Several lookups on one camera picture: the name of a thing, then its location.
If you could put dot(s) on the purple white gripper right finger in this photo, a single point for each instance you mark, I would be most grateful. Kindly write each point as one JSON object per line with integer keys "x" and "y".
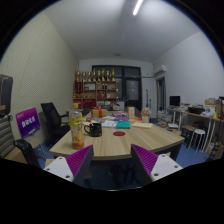
{"x": 152, "y": 167}

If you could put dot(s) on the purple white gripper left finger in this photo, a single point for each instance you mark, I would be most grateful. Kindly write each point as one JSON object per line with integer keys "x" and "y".
{"x": 74, "y": 167}

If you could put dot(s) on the yellow paper pad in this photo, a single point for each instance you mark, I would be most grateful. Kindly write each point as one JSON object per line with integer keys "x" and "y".
{"x": 142, "y": 125}

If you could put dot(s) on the black office chair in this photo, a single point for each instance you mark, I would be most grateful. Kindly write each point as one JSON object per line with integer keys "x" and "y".
{"x": 54, "y": 122}

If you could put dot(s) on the black chair near left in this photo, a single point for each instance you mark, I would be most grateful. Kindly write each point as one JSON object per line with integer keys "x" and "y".
{"x": 27, "y": 152}

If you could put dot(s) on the black mug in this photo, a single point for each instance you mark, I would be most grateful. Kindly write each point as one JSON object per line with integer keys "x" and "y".
{"x": 94, "y": 129}

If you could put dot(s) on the red round coaster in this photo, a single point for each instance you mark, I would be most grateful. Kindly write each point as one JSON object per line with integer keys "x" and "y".
{"x": 119, "y": 133}

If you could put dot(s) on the clear plastic juice bottle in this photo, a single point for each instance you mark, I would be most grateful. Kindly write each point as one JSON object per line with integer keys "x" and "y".
{"x": 76, "y": 127}

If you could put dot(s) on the teal book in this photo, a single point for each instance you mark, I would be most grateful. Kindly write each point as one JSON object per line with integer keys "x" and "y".
{"x": 123, "y": 125}

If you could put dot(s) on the flower pot with pink flowers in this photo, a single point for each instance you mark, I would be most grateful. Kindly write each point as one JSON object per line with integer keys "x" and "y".
{"x": 146, "y": 114}

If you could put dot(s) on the white open booklet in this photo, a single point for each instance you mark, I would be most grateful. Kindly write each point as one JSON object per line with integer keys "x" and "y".
{"x": 109, "y": 124}

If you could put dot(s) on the yellow gift box red ribbon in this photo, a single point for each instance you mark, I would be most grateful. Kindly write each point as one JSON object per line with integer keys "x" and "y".
{"x": 98, "y": 112}

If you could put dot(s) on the cardboard box on table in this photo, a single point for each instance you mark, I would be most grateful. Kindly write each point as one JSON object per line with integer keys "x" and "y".
{"x": 131, "y": 112}

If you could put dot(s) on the wooden side desk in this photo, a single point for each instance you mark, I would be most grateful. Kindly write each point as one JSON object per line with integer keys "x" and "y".
{"x": 188, "y": 122}

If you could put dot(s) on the white round stool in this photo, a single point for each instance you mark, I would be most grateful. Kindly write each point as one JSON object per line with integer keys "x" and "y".
{"x": 198, "y": 136}

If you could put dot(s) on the purple sign board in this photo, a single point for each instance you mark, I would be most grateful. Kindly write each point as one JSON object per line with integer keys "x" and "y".
{"x": 27, "y": 121}

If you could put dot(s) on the black computer monitor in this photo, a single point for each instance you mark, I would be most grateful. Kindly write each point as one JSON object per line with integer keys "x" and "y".
{"x": 174, "y": 100}

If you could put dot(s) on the wooden shelf with trophies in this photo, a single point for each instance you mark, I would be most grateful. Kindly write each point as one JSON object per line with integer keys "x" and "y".
{"x": 93, "y": 88}

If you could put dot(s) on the dark window door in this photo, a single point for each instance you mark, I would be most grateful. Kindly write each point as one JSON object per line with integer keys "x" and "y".
{"x": 129, "y": 85}

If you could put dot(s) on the white air conditioner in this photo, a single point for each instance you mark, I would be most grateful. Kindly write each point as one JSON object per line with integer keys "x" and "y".
{"x": 159, "y": 70}

